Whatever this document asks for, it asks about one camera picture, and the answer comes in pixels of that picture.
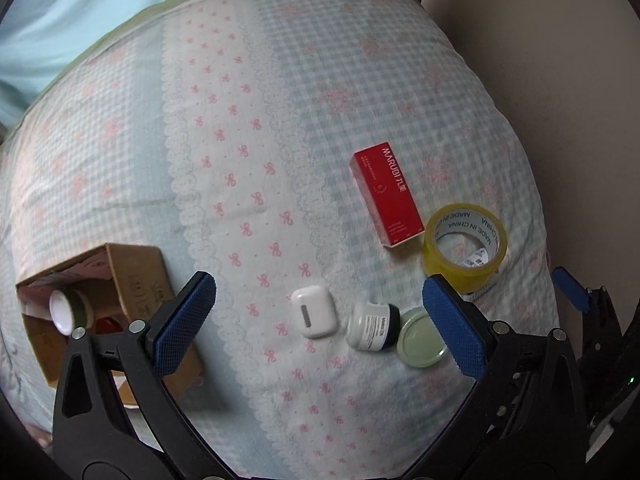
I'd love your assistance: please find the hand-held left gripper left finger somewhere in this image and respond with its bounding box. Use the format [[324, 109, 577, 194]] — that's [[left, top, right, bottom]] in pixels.
[[52, 271, 236, 480]]

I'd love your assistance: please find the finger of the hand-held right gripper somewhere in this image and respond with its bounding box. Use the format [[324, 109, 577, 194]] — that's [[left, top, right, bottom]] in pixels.
[[551, 266, 628, 361]]

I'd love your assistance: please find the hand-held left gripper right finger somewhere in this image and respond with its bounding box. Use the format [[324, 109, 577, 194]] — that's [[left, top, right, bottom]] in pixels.
[[405, 274, 588, 480]]

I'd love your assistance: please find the brown cardboard box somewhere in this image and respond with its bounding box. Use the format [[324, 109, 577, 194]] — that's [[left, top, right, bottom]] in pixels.
[[15, 242, 205, 406]]

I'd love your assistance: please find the yellowish clear tape roll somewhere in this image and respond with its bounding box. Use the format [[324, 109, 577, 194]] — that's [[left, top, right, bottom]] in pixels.
[[421, 203, 508, 297]]

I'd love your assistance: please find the white jar with dark lid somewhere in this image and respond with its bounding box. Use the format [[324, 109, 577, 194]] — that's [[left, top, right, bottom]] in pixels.
[[346, 300, 401, 351]]

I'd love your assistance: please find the white earbuds case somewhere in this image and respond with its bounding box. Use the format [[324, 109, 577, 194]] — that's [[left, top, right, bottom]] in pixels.
[[290, 286, 336, 339]]

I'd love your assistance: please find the red carton box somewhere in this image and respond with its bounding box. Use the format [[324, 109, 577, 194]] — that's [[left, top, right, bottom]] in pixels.
[[349, 141, 425, 249]]

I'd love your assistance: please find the green jar with white lid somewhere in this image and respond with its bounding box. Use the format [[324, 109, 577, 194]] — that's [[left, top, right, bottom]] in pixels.
[[48, 288, 92, 336]]

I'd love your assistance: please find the checked bow print bedsheet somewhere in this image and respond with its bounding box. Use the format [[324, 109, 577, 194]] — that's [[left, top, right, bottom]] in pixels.
[[0, 0, 561, 480]]

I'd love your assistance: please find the light blue cloth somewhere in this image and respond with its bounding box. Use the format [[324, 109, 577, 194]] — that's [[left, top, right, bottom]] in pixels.
[[0, 0, 241, 131]]

